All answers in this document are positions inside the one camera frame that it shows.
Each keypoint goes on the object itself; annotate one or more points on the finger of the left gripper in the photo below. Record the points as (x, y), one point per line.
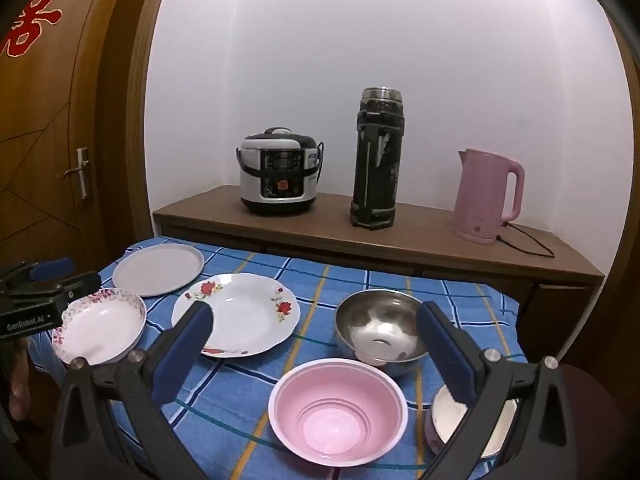
(49, 270)

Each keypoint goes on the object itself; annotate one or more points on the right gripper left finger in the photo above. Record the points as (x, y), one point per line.
(87, 442)

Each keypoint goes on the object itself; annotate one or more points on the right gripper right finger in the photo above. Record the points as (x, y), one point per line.
(540, 443)

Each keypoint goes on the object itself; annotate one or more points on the pink floral deep plate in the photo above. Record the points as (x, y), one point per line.
(101, 327)

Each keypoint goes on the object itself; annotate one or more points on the white enamel bowl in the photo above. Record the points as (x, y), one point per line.
(445, 414)

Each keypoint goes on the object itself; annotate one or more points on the red flower white plate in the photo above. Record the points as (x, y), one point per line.
(252, 313)

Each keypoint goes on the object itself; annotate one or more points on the stainless steel bowl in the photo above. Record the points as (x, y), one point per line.
(378, 327)

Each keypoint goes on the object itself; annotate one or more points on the pink plastic bowl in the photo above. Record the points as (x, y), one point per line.
(338, 412)

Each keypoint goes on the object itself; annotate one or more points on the person's left hand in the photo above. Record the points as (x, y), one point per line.
(19, 399)

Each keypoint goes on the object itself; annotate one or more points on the dark red stool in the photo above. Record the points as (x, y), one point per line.
(597, 422)

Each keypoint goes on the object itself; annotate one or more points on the plain grey round plate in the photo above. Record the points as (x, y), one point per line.
(159, 270)

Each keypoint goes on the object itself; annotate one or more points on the brown wooden door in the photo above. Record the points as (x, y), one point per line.
(52, 103)

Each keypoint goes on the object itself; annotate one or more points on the brown wooden sideboard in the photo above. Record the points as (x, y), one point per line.
(551, 282)

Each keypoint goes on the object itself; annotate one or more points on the blue plaid tablecloth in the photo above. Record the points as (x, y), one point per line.
(221, 410)

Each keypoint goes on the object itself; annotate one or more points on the red paper door decoration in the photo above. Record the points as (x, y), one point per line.
(27, 28)

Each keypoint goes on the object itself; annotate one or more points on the silver black rice cooker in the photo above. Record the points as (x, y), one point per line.
(279, 172)

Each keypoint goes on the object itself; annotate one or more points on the pink electric kettle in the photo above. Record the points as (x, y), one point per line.
(478, 211)

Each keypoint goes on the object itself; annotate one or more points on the black tall thermos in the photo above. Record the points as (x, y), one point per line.
(380, 129)

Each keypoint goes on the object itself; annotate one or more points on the silver door handle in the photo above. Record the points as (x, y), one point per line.
(81, 171)

